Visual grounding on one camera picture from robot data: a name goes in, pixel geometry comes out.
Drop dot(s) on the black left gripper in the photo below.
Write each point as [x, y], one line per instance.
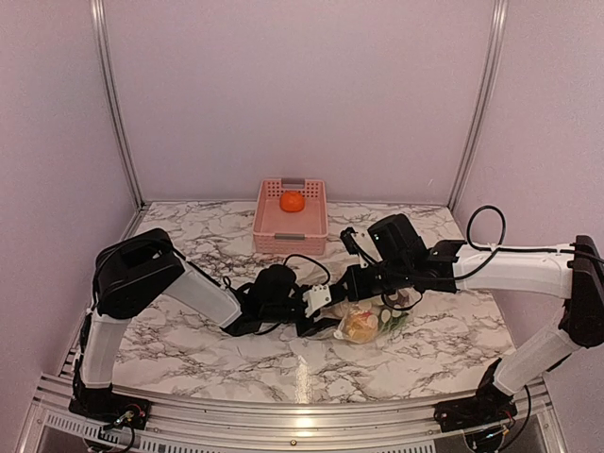
[314, 326]

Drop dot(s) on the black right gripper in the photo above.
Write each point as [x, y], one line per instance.
[358, 290]

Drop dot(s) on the clear zip top bag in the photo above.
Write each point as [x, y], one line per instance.
[401, 300]

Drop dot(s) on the yellow fake lemon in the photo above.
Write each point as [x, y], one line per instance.
[359, 327]

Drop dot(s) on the orange fake orange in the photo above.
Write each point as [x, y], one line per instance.
[292, 201]

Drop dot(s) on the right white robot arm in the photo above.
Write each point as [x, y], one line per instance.
[571, 272]

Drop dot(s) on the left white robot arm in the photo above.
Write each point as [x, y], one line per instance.
[132, 274]

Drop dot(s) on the green fake leafy vegetable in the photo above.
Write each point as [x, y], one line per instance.
[391, 320]

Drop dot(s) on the pink plastic basket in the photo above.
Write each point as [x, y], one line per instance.
[276, 231]

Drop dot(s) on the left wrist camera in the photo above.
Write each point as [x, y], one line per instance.
[316, 297]

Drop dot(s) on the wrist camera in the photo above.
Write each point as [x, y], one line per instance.
[348, 237]
[316, 297]

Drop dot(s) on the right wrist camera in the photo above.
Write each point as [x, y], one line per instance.
[348, 237]

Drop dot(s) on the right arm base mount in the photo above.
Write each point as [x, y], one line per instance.
[471, 412]

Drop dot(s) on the front aluminium rail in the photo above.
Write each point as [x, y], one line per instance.
[184, 424]

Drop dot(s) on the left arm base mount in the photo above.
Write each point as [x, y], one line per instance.
[109, 409]

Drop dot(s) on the right aluminium frame post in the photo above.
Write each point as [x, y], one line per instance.
[486, 89]

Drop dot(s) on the aluminium frame post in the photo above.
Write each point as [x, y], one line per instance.
[101, 36]
[486, 89]

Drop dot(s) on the left aluminium frame post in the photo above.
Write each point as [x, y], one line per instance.
[101, 36]

